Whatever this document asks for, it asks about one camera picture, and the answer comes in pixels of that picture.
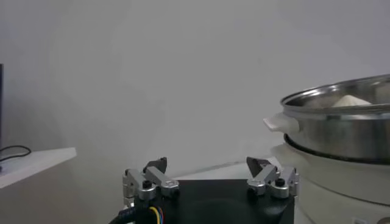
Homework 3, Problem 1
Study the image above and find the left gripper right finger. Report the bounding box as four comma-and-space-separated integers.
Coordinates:
246, 156, 300, 199

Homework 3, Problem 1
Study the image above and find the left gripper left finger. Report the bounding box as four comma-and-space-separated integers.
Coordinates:
122, 156, 180, 208

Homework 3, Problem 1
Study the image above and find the white steamed baozi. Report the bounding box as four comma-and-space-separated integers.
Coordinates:
331, 94, 373, 108

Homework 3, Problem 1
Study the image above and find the stainless steel steamer basket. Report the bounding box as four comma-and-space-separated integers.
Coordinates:
280, 74, 390, 165

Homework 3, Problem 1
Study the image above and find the cream electric cooking pot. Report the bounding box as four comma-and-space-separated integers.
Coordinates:
263, 111, 390, 224

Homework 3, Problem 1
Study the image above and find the white side desk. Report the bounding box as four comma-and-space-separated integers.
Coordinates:
0, 147, 77, 189

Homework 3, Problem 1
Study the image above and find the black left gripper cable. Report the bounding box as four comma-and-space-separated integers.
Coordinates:
108, 205, 165, 224

